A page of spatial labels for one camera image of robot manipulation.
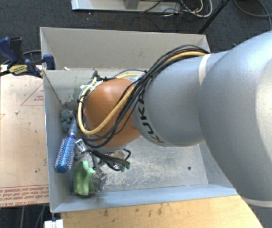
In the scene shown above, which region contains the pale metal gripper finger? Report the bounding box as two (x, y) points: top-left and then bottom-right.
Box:
(92, 170), (108, 192)
(75, 138), (87, 162)

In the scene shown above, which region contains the light green soft toy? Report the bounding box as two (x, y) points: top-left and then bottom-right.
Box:
(72, 160), (97, 197)

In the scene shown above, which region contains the dark grey toy animal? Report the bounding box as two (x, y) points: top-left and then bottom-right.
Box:
(59, 109), (74, 133)

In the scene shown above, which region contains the brown cardboard board red print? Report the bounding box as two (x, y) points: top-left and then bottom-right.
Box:
(0, 64), (50, 209)

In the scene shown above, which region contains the blue round hairbrush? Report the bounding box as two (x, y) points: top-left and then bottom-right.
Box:
(53, 119), (78, 174)

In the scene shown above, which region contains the grey metal bin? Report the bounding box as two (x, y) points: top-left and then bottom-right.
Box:
(39, 27), (240, 214)

